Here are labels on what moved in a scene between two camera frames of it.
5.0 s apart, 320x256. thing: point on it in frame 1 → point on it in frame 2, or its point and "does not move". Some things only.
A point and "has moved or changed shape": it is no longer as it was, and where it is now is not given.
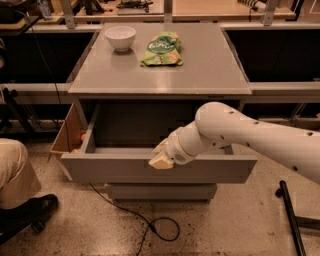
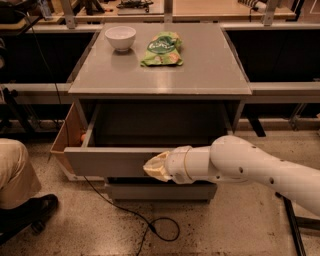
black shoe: x=31 y=213 does not move
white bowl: x=122 y=38 does not move
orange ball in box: x=83 y=137 does not move
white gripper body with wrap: x=175 y=148 → x=176 y=164
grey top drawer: x=120 y=139 has moved or changed shape
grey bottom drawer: x=161 y=193 does not move
